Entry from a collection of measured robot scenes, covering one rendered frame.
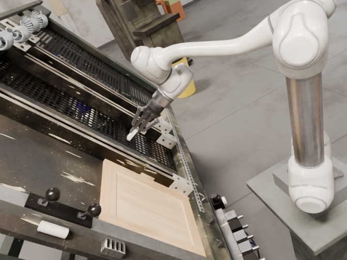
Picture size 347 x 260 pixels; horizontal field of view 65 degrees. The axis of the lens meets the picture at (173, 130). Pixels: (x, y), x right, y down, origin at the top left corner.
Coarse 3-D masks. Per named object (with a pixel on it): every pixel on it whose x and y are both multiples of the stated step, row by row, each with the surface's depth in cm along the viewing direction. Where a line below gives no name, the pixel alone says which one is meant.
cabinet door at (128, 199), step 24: (120, 168) 122; (120, 192) 109; (144, 192) 120; (168, 192) 132; (120, 216) 99; (144, 216) 107; (168, 216) 118; (192, 216) 129; (168, 240) 105; (192, 240) 114
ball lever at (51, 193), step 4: (52, 188) 70; (56, 188) 70; (48, 192) 69; (52, 192) 69; (56, 192) 69; (48, 196) 68; (52, 196) 68; (56, 196) 69; (40, 200) 76; (44, 200) 74; (48, 200) 69; (52, 200) 69; (56, 200) 70; (40, 204) 76; (44, 204) 77
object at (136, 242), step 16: (0, 192) 73; (16, 192) 76; (0, 208) 73; (16, 208) 74; (64, 224) 80; (96, 224) 85; (112, 224) 90; (96, 240) 85; (128, 240) 88; (144, 240) 93; (160, 256) 95; (176, 256) 97; (192, 256) 103
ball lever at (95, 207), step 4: (92, 204) 75; (96, 204) 75; (88, 208) 74; (92, 208) 74; (96, 208) 74; (100, 208) 75; (80, 212) 82; (88, 212) 74; (92, 212) 73; (96, 212) 74; (100, 212) 75; (80, 216) 81; (84, 216) 80; (92, 216) 74; (96, 216) 74
